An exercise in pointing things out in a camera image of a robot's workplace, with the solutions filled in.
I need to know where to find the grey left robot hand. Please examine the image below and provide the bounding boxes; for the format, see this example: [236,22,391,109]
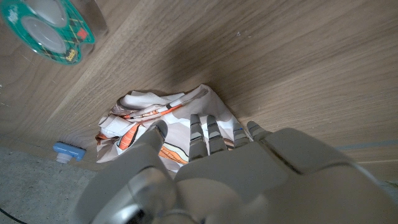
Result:
[71,113,398,224]

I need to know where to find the beige orange patterned cloth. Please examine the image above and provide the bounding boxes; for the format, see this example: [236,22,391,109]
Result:
[95,83,249,174]

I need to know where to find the grey marking tape outline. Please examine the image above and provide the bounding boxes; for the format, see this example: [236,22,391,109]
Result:
[335,140,398,151]

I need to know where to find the green plaid tape dispenser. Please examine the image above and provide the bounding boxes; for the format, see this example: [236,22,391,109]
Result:
[0,0,108,66]

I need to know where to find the small blue toy camera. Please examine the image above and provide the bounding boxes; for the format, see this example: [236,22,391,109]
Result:
[52,142,87,164]

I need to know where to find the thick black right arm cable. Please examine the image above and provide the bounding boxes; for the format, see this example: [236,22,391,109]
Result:
[0,207,20,224]

